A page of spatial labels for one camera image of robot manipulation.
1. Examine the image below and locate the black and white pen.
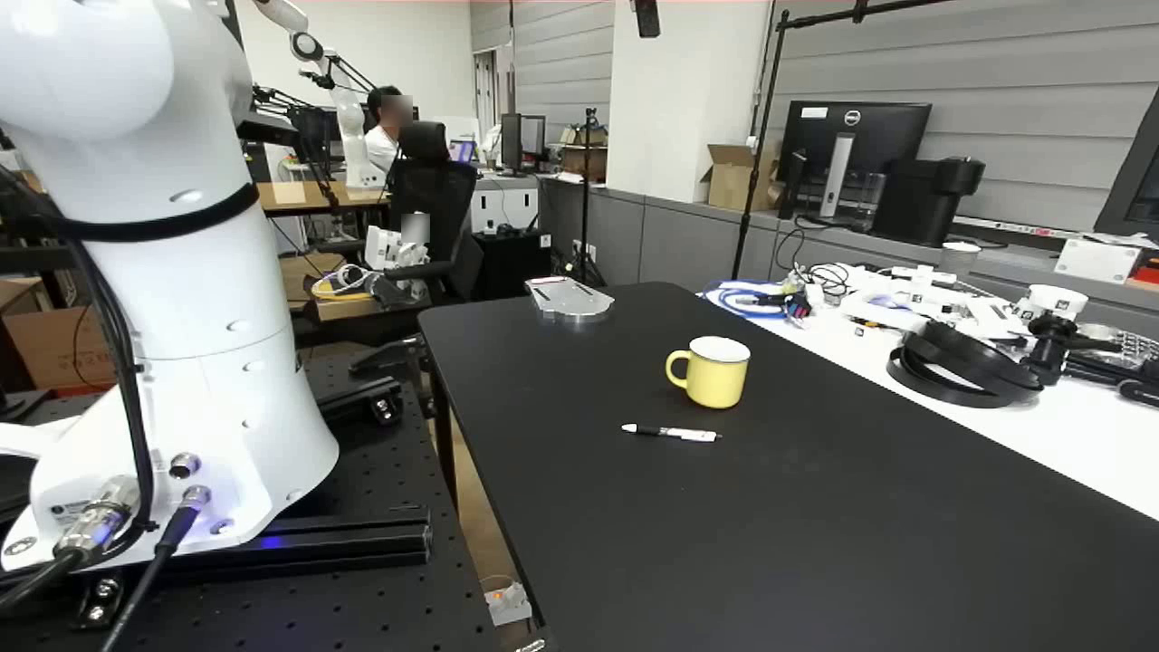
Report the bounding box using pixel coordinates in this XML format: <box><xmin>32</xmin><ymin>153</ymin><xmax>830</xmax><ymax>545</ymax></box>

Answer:
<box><xmin>621</xmin><ymin>419</ymin><xmax>722</xmax><ymax>444</ymax></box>

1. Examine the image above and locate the silver metal mounting plate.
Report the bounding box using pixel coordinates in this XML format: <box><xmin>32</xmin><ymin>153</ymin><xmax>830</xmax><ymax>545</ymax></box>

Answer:
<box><xmin>528</xmin><ymin>274</ymin><xmax>611</xmax><ymax>317</ymax></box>

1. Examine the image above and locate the black Dell monitor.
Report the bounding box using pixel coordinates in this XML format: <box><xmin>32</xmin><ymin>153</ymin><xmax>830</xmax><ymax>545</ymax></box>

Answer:
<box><xmin>778</xmin><ymin>102</ymin><xmax>931</xmax><ymax>233</ymax></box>

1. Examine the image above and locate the blue cable coil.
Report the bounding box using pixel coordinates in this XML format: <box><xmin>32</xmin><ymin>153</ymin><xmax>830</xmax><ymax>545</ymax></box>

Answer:
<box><xmin>704</xmin><ymin>279</ymin><xmax>813</xmax><ymax>327</ymax></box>

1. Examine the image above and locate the seated person white shirt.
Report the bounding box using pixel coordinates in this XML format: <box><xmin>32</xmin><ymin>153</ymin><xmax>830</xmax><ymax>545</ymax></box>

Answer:
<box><xmin>361</xmin><ymin>88</ymin><xmax>407</xmax><ymax>169</ymax></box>

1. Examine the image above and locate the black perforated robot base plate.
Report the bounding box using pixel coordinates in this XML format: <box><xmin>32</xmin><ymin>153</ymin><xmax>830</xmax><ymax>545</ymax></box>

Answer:
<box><xmin>0</xmin><ymin>382</ymin><xmax>499</xmax><ymax>652</ymax></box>

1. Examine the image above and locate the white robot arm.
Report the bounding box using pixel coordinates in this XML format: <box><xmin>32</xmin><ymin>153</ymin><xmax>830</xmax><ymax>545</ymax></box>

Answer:
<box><xmin>0</xmin><ymin>0</ymin><xmax>342</xmax><ymax>567</ymax></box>

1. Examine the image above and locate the black tripod stand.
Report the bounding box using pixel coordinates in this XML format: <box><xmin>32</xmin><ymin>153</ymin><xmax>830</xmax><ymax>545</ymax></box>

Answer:
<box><xmin>565</xmin><ymin>108</ymin><xmax>606</xmax><ymax>287</ymax></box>

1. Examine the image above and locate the yellow cup white rim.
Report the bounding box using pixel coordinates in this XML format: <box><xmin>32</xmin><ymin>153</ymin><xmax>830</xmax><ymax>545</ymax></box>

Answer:
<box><xmin>662</xmin><ymin>332</ymin><xmax>749</xmax><ymax>410</ymax></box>

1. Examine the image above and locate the black office chair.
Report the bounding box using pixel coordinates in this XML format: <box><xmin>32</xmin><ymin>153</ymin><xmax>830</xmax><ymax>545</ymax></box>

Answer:
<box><xmin>352</xmin><ymin>120</ymin><xmax>483</xmax><ymax>379</ymax></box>

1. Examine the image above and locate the cardboard box on counter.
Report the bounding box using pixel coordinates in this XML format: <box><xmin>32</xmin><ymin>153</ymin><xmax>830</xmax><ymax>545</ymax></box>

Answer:
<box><xmin>708</xmin><ymin>143</ymin><xmax>778</xmax><ymax>212</ymax></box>

